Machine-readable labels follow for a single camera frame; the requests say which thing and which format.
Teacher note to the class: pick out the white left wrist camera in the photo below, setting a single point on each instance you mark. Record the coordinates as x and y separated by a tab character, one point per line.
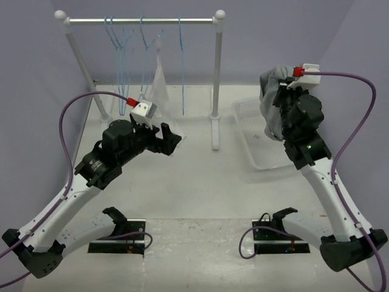
143	113

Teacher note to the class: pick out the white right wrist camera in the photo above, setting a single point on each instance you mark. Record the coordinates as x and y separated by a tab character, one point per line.
301	77

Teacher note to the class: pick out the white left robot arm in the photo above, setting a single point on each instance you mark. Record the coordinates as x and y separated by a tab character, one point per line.
41	250

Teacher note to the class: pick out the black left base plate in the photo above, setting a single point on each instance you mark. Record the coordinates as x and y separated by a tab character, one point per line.
128	240

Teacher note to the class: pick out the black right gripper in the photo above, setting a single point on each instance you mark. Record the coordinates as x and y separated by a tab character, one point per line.
284	91

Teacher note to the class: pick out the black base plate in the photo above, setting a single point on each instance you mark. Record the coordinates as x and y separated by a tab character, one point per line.
128	240
269	242

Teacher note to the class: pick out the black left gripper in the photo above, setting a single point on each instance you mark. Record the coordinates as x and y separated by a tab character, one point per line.
166	145

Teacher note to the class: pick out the white plastic laundry basket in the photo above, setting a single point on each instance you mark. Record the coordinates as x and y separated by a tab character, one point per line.
263	152

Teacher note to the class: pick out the grey tank top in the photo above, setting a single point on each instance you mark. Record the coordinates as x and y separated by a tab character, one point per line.
269	82

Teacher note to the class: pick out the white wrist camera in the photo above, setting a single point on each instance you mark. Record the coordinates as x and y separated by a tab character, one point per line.
143	113
301	77

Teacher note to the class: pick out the blue wire hanger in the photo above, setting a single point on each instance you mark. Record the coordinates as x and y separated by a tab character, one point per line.
182	56

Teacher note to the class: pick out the white tank top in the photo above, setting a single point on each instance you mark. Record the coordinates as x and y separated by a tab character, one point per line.
159	96

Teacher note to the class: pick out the blue empty hanger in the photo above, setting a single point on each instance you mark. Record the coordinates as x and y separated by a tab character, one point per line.
120	46

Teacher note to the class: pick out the white metal clothes rack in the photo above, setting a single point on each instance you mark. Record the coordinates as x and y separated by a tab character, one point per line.
66	24

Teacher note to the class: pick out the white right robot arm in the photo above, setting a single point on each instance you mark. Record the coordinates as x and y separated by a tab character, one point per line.
348	238

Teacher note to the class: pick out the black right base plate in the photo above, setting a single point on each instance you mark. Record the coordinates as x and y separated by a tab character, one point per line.
269	242

